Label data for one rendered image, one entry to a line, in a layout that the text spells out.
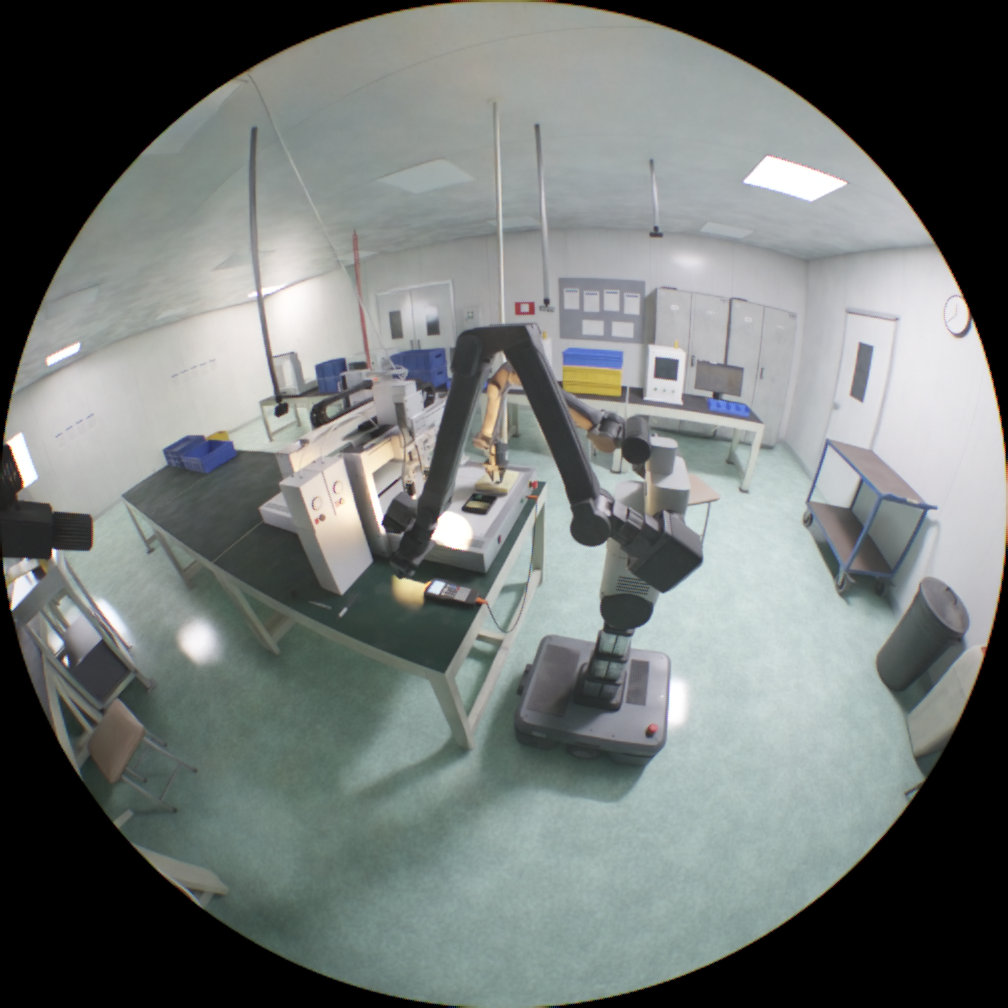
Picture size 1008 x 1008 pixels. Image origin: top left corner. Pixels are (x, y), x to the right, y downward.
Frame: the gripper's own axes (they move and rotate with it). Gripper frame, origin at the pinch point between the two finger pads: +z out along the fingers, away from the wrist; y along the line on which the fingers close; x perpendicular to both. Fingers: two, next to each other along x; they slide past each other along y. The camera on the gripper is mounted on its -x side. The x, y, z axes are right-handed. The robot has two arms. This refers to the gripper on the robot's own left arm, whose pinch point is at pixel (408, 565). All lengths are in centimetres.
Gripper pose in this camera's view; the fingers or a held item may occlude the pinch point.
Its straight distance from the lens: 100.5
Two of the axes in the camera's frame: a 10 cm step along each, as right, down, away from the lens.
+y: -3.2, 5.1, -8.0
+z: -4.3, 6.7, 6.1
